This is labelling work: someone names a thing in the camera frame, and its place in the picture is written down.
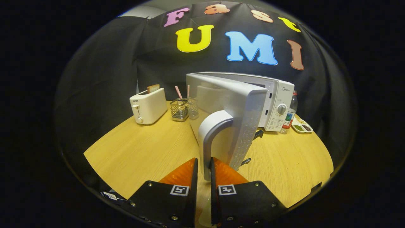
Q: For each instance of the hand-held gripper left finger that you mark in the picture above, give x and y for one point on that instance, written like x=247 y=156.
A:
x=191 y=190

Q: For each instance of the clear plastic water bottle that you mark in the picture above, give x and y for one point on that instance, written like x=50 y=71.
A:
x=289 y=117

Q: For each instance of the brown toast slice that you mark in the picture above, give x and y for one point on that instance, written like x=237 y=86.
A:
x=153 y=88

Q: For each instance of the white microwave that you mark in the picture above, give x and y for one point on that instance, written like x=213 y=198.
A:
x=240 y=104

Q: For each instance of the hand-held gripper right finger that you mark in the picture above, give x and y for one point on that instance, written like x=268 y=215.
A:
x=213 y=190

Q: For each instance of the white toaster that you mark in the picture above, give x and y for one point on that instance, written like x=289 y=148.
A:
x=152 y=107

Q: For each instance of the white divided snack tray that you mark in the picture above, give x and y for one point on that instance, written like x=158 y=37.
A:
x=302 y=127

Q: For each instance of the clear glass cup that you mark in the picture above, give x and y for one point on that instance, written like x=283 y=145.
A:
x=193 y=109

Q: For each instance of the black backdrop cloth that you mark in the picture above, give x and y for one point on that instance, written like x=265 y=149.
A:
x=101 y=79

